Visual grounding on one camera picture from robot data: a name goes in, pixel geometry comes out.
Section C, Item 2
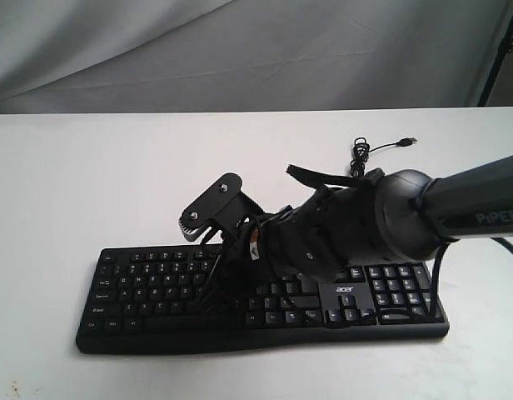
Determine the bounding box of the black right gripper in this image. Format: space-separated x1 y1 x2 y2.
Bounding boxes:
194 206 294 315

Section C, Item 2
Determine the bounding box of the black acer keyboard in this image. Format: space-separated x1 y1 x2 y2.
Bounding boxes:
75 245 450 355

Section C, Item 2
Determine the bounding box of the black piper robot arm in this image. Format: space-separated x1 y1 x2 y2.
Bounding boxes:
179 156 513 311

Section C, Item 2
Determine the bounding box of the grey backdrop cloth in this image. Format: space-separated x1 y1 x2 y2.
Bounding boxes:
0 1 513 114

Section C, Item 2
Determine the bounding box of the black tripod stand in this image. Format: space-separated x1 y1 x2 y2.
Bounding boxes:
476 13 513 108

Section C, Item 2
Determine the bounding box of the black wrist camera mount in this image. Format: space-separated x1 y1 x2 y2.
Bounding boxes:
178 172 264 242

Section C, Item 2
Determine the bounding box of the black USB cable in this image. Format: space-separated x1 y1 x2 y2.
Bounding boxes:
346 135 419 179

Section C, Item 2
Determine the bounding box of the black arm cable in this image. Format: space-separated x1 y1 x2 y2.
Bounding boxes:
422 237 513 322

